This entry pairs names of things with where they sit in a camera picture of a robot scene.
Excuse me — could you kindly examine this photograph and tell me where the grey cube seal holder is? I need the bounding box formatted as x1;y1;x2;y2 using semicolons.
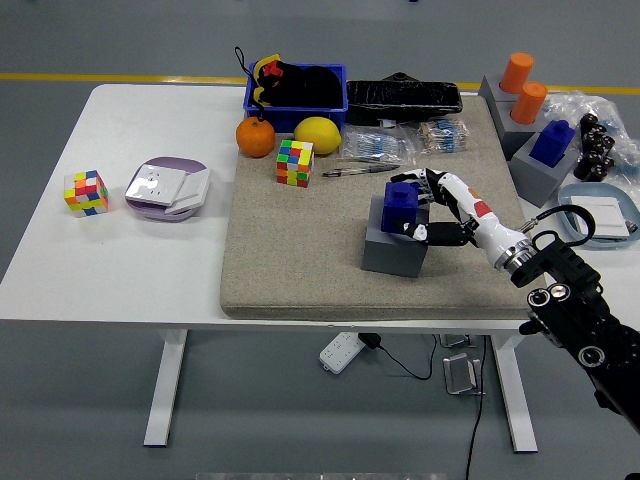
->
478;73;524;104
492;97;546;162
361;195;430;279
510;130;584;209

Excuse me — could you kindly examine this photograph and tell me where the grey-brown mat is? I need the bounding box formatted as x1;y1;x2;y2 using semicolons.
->
219;94;551;321

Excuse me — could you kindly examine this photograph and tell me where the black cable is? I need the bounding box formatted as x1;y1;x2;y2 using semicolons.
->
464;334;489;480

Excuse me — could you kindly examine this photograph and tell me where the yellow lemon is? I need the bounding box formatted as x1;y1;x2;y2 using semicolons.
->
293;116;343;155

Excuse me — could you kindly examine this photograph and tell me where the orange fruit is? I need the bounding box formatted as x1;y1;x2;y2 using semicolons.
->
235;117;277;159

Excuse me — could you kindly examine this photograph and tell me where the white power strip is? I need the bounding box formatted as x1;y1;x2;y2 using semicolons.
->
319;331;365;375

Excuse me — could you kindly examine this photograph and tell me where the clear bag of tan resistors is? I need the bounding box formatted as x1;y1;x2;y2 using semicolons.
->
414;118;471;156

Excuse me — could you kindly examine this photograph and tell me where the white switch panel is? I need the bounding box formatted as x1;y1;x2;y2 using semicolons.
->
164;168;212;215
569;196;632;239

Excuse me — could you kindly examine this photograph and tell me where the black and clear pen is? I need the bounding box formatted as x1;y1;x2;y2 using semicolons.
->
322;163;402;178

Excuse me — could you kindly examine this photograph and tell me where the blue plastic bin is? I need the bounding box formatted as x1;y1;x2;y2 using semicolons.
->
242;62;350;135

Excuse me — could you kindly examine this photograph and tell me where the black plastic-wrapped long bar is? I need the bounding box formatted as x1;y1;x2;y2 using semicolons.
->
344;70;464;126

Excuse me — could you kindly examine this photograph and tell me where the clear bag of blue resistors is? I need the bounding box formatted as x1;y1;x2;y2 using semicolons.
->
342;124;419;169

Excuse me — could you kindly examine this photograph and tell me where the large colourful puzzle cube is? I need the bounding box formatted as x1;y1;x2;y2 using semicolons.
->
276;138;315;189

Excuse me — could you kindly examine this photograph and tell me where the black plug with cable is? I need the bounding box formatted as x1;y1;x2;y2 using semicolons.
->
358;332;439;381

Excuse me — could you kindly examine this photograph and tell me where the white wall socket panel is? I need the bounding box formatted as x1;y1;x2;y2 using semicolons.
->
124;163;187;206

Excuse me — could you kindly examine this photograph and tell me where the clear plastic bag of parts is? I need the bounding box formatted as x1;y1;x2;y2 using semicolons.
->
542;89;640;184

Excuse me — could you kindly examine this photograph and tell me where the purple plate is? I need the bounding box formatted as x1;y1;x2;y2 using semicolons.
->
124;156;211;223

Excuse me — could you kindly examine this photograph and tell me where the orange cylinder seal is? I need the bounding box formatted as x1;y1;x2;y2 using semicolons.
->
499;51;536;95
509;81;549;125

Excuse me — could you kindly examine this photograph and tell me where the white table leg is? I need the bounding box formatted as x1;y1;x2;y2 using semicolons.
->
143;328;190;448
489;333;540;454

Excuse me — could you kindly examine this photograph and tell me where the bunch of black capacitors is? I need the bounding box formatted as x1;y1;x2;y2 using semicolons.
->
573;113;617;182

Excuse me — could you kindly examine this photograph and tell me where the yellow black gadget with strap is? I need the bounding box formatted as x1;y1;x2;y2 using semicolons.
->
233;46;284;126

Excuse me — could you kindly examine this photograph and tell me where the blue-grey plate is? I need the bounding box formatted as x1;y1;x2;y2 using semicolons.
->
557;182;640;251

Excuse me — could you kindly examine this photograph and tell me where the black fabric bundle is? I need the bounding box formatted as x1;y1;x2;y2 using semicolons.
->
269;63;346;109

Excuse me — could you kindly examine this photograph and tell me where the small colourful puzzle cube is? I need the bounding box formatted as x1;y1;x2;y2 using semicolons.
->
63;169;110;219

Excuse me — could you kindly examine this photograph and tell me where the blue seal with square knob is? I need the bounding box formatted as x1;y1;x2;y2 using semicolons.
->
380;181;421;235
529;119;577;169

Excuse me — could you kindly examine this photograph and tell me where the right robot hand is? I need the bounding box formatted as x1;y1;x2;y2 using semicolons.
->
390;168;521;269

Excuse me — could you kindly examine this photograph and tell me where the clear blue pen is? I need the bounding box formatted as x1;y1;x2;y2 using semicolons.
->
337;155;396;166

